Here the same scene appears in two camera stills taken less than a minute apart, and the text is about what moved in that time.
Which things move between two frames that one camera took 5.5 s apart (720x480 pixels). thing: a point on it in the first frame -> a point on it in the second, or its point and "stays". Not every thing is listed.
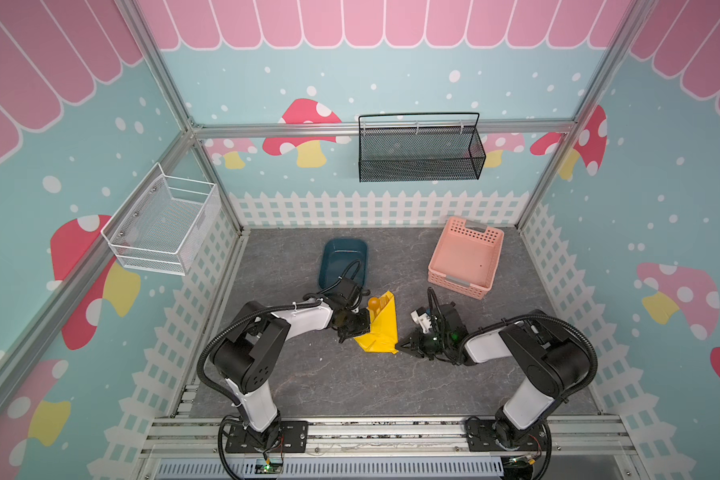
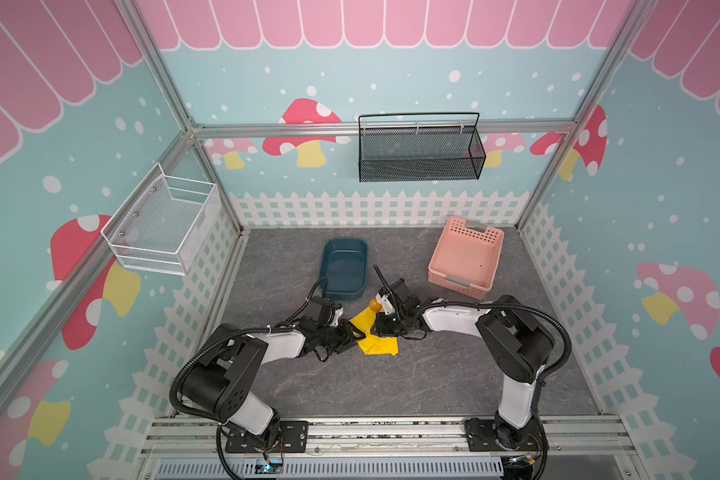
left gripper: [362, 329] -> [347, 337]
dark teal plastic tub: [337, 255] stays
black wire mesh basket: [420, 146] stays
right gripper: [420, 339] -> [385, 321]
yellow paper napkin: [383, 327] stays
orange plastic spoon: [374, 304] stays
